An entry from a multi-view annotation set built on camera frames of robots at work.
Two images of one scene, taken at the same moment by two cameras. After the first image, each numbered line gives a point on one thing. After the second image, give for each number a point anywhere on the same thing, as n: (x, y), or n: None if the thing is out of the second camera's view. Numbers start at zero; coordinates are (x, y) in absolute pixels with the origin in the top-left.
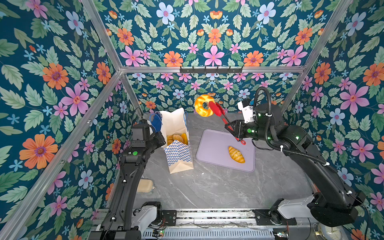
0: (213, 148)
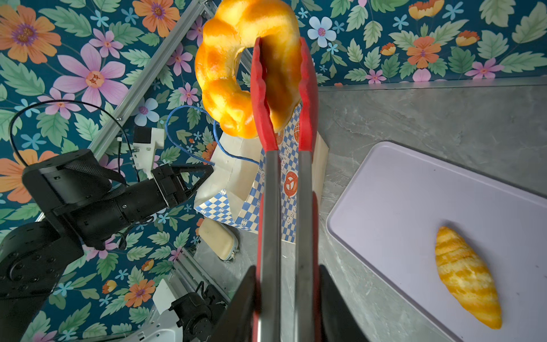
0: (389, 206)
